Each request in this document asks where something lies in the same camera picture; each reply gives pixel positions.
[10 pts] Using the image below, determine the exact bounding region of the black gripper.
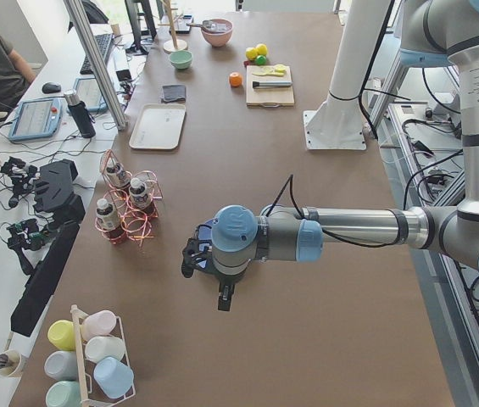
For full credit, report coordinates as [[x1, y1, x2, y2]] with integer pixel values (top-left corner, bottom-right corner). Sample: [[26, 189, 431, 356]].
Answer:
[[181, 220, 238, 312]]

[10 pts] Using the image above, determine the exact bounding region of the orange fruit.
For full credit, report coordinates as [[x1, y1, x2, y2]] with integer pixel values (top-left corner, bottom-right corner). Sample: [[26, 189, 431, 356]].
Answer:
[[228, 72, 242, 87]]

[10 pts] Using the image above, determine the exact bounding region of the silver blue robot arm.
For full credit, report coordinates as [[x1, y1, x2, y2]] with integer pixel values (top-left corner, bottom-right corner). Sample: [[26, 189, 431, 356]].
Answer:
[[181, 1, 479, 311]]

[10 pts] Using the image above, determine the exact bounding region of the dark bottle middle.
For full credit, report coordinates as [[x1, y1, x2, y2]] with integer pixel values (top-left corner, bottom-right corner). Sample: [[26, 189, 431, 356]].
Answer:
[[129, 177, 153, 214]]

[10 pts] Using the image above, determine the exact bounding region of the dark bottle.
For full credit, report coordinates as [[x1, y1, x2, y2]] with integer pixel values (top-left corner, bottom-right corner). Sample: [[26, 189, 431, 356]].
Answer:
[[96, 198, 125, 244], [129, 177, 153, 214], [105, 161, 130, 189]]

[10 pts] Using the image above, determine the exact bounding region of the pink cup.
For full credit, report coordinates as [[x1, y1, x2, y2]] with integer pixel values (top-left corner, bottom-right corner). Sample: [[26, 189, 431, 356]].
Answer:
[[81, 309, 116, 341]]

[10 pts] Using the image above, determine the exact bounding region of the dark bottle front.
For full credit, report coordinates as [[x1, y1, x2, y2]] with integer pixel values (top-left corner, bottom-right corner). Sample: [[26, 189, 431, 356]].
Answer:
[[96, 198, 125, 244]]

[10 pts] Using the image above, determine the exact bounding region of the white cup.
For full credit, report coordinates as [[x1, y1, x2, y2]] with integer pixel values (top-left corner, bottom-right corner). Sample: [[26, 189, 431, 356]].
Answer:
[[85, 336, 125, 363]]

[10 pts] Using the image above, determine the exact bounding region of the light blue cup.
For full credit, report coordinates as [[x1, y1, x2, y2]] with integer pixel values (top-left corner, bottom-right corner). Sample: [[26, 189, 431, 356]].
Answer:
[[93, 356, 134, 399]]

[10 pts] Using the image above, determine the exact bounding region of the dark bottle rear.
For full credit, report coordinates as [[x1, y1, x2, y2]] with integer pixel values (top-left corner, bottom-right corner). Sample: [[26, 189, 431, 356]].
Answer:
[[105, 161, 130, 189]]

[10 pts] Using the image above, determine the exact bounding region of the yellow cup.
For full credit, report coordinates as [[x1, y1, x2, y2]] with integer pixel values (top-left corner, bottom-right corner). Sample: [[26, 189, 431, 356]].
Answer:
[[47, 320, 75, 351]]

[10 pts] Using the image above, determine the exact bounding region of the beige rectangular tray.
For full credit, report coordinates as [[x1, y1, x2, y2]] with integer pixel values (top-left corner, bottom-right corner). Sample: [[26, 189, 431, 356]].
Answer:
[[129, 103, 187, 150]]

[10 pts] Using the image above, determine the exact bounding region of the grey cup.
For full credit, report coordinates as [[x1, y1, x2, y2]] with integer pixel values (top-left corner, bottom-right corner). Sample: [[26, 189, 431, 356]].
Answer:
[[44, 350, 78, 381]]

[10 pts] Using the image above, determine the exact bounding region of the mint green cup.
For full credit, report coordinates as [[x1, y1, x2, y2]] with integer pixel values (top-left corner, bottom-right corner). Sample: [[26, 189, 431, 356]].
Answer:
[[45, 381, 81, 407]]

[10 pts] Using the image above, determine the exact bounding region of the wooden cutting board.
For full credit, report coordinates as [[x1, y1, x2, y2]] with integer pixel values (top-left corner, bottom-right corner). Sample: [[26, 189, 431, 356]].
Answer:
[[245, 64, 295, 107]]

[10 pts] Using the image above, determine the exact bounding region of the dark grey folded cloth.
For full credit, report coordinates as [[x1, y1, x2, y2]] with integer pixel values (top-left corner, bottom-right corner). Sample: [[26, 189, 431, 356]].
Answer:
[[161, 84, 187, 103]]

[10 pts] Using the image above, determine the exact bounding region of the black thermos bottle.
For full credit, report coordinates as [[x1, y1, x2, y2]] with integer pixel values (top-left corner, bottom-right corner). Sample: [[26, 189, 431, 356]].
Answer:
[[64, 89, 96, 138]]

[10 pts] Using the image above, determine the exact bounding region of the sliced lemon on board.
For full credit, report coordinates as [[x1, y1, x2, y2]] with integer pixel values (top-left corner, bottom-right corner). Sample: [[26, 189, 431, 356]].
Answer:
[[252, 64, 287, 77]]

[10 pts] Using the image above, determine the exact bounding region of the paper cup with pens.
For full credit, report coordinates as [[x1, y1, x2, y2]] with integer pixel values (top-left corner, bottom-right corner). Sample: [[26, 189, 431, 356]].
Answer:
[[0, 349, 27, 378]]

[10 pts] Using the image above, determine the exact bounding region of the green bowl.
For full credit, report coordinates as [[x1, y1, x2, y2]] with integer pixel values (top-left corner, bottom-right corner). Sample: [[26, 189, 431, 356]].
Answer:
[[169, 50, 192, 70]]

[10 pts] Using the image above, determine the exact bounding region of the yellow lemon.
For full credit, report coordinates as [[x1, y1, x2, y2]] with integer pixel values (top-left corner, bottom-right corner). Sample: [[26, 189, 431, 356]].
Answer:
[[255, 43, 268, 56], [245, 47, 259, 61]]

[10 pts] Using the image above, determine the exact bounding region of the wooden mug tree stand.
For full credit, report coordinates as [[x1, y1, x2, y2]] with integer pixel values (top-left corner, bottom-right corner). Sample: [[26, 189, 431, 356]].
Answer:
[[160, 0, 188, 54]]

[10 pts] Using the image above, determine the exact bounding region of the blue teach pendant tablet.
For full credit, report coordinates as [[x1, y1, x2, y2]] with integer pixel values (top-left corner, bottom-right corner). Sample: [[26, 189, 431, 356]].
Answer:
[[8, 98, 62, 142]]

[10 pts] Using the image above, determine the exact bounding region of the pink bowl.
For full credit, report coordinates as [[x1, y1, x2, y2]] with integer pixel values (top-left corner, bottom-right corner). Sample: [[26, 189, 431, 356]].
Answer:
[[202, 19, 233, 47]]

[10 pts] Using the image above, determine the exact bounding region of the black computer mouse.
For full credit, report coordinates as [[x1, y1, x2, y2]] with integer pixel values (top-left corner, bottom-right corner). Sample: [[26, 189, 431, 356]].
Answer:
[[42, 82, 62, 94]]

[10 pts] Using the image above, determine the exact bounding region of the black keyboard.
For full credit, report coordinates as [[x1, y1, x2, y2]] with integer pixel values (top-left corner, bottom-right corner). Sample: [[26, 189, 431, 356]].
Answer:
[[79, 32, 115, 75]]

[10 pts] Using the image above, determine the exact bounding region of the white wire cup rack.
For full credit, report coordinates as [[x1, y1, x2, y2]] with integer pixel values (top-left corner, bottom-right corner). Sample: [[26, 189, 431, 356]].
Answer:
[[70, 304, 136, 406]]

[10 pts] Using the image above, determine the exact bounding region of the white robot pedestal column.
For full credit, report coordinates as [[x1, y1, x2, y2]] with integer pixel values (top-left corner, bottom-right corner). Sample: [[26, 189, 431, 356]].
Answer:
[[304, 0, 394, 151]]

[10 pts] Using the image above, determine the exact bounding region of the black handled knife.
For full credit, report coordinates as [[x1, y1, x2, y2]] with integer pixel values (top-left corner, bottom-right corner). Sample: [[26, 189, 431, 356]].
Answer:
[[252, 81, 292, 90]]

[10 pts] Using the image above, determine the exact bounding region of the aluminium frame post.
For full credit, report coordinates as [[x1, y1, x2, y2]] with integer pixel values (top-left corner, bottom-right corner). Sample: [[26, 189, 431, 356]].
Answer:
[[64, 0, 127, 131]]

